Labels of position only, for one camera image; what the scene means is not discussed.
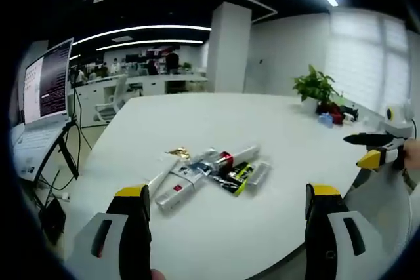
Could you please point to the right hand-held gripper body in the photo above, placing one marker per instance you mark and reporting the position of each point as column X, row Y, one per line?
column 398, row 126

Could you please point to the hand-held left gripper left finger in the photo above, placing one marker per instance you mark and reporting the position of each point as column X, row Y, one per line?
column 108, row 247

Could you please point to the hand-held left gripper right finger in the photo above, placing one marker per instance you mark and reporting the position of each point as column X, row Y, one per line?
column 331, row 244

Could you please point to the silver skincare box red label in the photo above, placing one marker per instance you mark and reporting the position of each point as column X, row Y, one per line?
column 178, row 191

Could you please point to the long white skincare box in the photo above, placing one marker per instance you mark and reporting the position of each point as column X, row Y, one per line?
column 164, row 175

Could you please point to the clear skincare jar case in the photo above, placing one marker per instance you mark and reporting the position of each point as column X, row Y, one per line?
column 260, row 175

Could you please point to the black green skincare sachet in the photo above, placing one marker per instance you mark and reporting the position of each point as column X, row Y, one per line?
column 236, row 178

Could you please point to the gold skincare sachet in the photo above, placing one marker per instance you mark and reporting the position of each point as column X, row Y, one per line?
column 178, row 152

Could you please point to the silver foil skincare packet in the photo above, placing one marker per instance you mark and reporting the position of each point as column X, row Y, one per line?
column 200, row 167

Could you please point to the clear skincare bottle red band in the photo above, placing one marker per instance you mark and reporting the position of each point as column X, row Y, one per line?
column 226, row 157

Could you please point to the small coloured objects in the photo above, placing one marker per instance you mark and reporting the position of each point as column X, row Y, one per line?
column 338, row 114

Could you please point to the person's right hand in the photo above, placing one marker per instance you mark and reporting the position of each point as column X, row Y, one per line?
column 412, row 153

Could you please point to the person's left hand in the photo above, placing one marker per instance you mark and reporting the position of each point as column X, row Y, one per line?
column 159, row 275

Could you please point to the blue plastic item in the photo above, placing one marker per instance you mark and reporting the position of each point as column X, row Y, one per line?
column 325, row 119

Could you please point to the white chair back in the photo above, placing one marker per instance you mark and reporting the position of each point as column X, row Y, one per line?
column 380, row 201

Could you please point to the black floor box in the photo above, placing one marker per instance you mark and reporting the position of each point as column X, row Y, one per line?
column 52, row 219

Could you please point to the white power adapter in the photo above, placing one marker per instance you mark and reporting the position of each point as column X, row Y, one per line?
column 65, row 196

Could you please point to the green potted plant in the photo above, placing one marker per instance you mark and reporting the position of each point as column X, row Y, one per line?
column 315, row 88

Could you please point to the black laptop stand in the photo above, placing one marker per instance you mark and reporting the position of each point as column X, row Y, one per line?
column 67, row 152

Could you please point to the white office chair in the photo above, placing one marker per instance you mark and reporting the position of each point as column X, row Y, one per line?
column 113, row 99

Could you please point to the open laptop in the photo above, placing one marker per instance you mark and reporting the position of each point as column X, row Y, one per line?
column 46, row 96

